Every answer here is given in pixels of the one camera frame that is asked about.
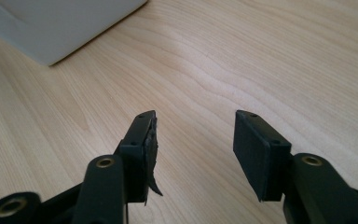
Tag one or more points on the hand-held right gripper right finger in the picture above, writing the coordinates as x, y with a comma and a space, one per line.
258, 149

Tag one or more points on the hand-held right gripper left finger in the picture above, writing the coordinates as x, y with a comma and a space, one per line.
136, 149

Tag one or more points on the white flat tray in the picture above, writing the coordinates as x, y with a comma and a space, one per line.
52, 25

